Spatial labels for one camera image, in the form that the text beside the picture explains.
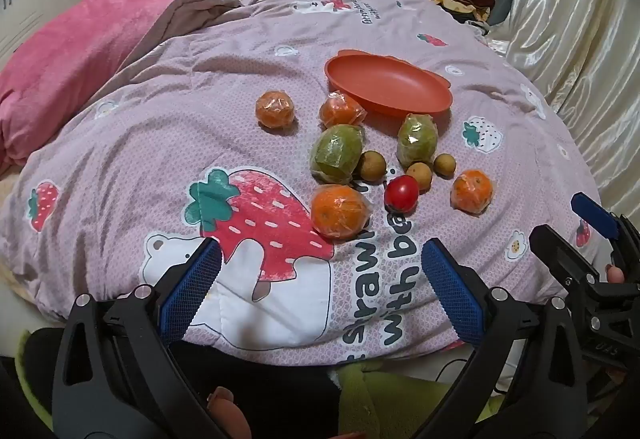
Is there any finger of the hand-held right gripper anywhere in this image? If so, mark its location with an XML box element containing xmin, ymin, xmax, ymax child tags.
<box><xmin>571</xmin><ymin>193</ymin><xmax>640</xmax><ymax>270</ymax></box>
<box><xmin>529</xmin><ymin>225</ymin><xmax>601</xmax><ymax>292</ymax></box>

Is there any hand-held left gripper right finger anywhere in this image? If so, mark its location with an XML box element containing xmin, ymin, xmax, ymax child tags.
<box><xmin>421</xmin><ymin>240</ymin><xmax>590</xmax><ymax>439</ymax></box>

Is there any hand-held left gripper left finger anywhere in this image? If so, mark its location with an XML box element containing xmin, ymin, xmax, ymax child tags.
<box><xmin>52</xmin><ymin>236</ymin><xmax>231</xmax><ymax>439</ymax></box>

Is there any orange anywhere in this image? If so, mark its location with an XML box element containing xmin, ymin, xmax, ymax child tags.
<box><xmin>451</xmin><ymin>170</ymin><xmax>495</xmax><ymax>214</ymax></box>
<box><xmin>319</xmin><ymin>91</ymin><xmax>366</xmax><ymax>128</ymax></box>
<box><xmin>255</xmin><ymin>90</ymin><xmax>296</xmax><ymax>128</ymax></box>
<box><xmin>310</xmin><ymin>185</ymin><xmax>373</xmax><ymax>241</ymax></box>

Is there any red tomato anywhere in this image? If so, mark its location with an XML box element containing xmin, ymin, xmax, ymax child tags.
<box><xmin>384</xmin><ymin>175</ymin><xmax>420</xmax><ymax>212</ymax></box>

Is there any brown longan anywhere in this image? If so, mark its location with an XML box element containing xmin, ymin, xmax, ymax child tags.
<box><xmin>405</xmin><ymin>161</ymin><xmax>433</xmax><ymax>192</ymax></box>
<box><xmin>359</xmin><ymin>150</ymin><xmax>388</xmax><ymax>182</ymax></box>

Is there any brown kiwi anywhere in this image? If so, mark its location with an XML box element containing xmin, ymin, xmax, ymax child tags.
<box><xmin>432</xmin><ymin>153</ymin><xmax>457</xmax><ymax>177</ymax></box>

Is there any green citrus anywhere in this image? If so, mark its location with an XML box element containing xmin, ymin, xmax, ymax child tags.
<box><xmin>309</xmin><ymin>124</ymin><xmax>363</xmax><ymax>184</ymax></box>
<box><xmin>396</xmin><ymin>113</ymin><xmax>440</xmax><ymax>167</ymax></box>

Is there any orange plastic plate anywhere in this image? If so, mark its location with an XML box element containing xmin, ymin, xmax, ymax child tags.
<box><xmin>324</xmin><ymin>49</ymin><xmax>453</xmax><ymax>117</ymax></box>

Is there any person's left hand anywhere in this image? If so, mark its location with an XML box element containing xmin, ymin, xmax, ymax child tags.
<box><xmin>206</xmin><ymin>386</ymin><xmax>251</xmax><ymax>439</ymax></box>

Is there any person's green garment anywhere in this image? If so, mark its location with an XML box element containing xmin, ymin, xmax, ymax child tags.
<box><xmin>15</xmin><ymin>331</ymin><xmax>506</xmax><ymax>439</ymax></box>

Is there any purple strawberry print quilt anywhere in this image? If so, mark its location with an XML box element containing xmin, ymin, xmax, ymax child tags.
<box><xmin>0</xmin><ymin>0</ymin><xmax>608</xmax><ymax>367</ymax></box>

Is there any cream satin curtain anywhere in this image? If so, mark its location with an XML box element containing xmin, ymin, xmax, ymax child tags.
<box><xmin>485</xmin><ymin>0</ymin><xmax>640</xmax><ymax>200</ymax></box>

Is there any pink blanket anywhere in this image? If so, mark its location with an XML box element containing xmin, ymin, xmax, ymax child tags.
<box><xmin>0</xmin><ymin>0</ymin><xmax>266</xmax><ymax>170</ymax></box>

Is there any black cable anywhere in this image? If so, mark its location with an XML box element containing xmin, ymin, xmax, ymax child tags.
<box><xmin>434</xmin><ymin>355</ymin><xmax>472</xmax><ymax>384</ymax></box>

